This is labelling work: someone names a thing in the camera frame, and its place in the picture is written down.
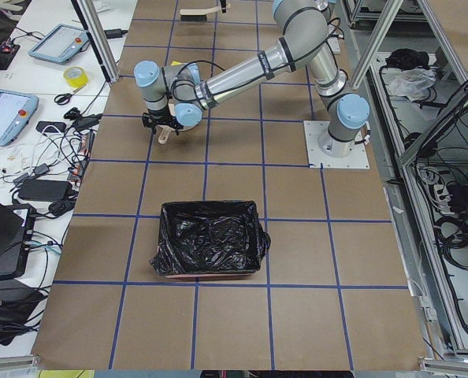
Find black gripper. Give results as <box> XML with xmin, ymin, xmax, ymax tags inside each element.
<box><xmin>141</xmin><ymin>111</ymin><xmax>180</xmax><ymax>135</ymax></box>

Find white hand brush black bristles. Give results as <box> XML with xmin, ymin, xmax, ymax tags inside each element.
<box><xmin>180</xmin><ymin>5</ymin><xmax>230</xmax><ymax>22</ymax></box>

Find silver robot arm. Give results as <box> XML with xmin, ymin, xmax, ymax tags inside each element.
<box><xmin>134</xmin><ymin>0</ymin><xmax>370</xmax><ymax>143</ymax></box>

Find black lined trash bin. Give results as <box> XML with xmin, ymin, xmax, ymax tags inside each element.
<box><xmin>150</xmin><ymin>200</ymin><xmax>271</xmax><ymax>278</ymax></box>

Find yellow tape roll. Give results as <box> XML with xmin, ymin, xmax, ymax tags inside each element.
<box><xmin>63</xmin><ymin>66</ymin><xmax>88</xmax><ymax>88</ymax></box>

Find teach pendant far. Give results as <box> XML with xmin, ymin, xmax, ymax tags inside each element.
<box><xmin>28</xmin><ymin>24</ymin><xmax>89</xmax><ymax>64</ymax></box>

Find teach pendant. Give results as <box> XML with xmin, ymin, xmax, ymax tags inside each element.
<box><xmin>0</xmin><ymin>89</ymin><xmax>39</xmax><ymax>146</ymax></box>
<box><xmin>28</xmin><ymin>24</ymin><xmax>89</xmax><ymax>64</ymax></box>

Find black power adapter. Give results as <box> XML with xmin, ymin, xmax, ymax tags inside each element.
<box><xmin>18</xmin><ymin>180</ymin><xmax>72</xmax><ymax>202</ymax></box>

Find teach pendant near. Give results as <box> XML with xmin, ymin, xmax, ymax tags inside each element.
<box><xmin>0</xmin><ymin>89</ymin><xmax>39</xmax><ymax>146</ymax></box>

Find white crumpled cloth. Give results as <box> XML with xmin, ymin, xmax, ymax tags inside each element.
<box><xmin>387</xmin><ymin>69</ymin><xmax>436</xmax><ymax>102</ymax></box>

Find black handled scissors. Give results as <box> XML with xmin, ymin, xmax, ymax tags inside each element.
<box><xmin>54</xmin><ymin>87</ymin><xmax>82</xmax><ymax>106</ymax></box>

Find aluminium frame post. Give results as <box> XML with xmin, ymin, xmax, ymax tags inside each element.
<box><xmin>71</xmin><ymin>0</ymin><xmax>120</xmax><ymax>83</ymax></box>

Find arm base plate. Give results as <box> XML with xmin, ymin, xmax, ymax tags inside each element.
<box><xmin>303</xmin><ymin>120</ymin><xmax>370</xmax><ymax>170</ymax></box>

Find coiled black cables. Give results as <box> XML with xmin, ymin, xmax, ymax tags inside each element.
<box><xmin>433</xmin><ymin>214</ymin><xmax>468</xmax><ymax>272</ymax></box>

